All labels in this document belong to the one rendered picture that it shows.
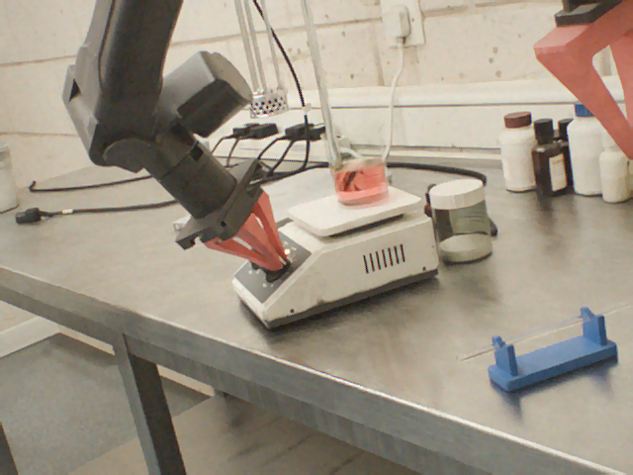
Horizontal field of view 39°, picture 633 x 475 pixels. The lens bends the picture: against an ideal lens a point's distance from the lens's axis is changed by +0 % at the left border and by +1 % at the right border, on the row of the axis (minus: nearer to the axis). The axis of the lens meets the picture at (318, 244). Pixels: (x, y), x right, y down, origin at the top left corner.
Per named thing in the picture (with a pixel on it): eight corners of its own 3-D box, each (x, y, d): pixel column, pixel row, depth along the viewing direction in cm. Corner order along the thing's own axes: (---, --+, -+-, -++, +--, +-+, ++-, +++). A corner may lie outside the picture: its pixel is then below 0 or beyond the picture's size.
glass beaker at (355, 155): (334, 218, 95) (318, 140, 93) (335, 202, 101) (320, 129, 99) (401, 206, 95) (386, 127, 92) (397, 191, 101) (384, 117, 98)
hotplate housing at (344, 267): (267, 333, 91) (250, 260, 88) (234, 299, 103) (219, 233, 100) (461, 271, 97) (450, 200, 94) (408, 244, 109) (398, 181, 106)
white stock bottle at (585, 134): (627, 192, 111) (618, 101, 108) (573, 198, 113) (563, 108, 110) (626, 178, 117) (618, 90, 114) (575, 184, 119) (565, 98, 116)
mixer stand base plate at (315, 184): (244, 241, 124) (242, 234, 124) (170, 228, 140) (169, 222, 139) (396, 178, 142) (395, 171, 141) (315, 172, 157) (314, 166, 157)
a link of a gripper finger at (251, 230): (318, 227, 93) (258, 163, 90) (293, 276, 89) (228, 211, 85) (275, 244, 98) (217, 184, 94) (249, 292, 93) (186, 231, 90)
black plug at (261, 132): (253, 142, 175) (250, 132, 174) (240, 142, 178) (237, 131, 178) (281, 133, 179) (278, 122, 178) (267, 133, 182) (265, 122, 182)
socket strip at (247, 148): (331, 163, 162) (326, 140, 160) (210, 156, 192) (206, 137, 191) (353, 154, 165) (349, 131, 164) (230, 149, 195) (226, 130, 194)
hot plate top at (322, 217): (320, 238, 91) (318, 230, 91) (285, 216, 102) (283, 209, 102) (426, 207, 94) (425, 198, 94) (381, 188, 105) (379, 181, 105)
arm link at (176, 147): (116, 122, 88) (105, 143, 83) (167, 77, 86) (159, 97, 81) (166, 171, 91) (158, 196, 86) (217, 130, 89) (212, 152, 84)
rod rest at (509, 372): (507, 393, 70) (501, 351, 69) (487, 377, 73) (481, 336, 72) (620, 355, 72) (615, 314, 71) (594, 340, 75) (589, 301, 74)
